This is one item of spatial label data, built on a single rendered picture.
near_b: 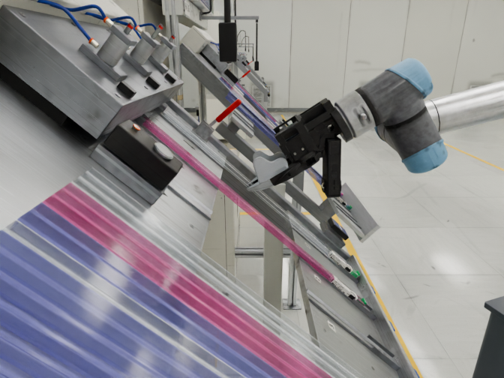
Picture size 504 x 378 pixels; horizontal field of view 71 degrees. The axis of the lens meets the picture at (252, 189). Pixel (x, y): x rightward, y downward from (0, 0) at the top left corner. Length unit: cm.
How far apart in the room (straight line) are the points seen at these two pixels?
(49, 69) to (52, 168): 11
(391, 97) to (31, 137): 52
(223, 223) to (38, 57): 134
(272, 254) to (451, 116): 64
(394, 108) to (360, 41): 781
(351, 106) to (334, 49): 769
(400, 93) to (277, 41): 754
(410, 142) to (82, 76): 52
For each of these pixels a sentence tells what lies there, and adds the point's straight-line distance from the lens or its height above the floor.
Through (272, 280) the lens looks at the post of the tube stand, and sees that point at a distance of 120.
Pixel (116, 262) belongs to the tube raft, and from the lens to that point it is 28.
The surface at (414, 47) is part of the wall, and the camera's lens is 883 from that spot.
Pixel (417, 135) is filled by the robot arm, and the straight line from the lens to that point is 68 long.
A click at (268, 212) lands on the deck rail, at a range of 79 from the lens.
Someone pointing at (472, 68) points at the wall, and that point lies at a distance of 943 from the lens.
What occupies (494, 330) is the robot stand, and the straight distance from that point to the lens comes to 121.
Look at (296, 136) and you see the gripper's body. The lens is 62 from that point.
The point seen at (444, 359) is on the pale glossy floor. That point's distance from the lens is 180.
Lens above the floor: 117
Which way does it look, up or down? 20 degrees down
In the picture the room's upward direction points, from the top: straight up
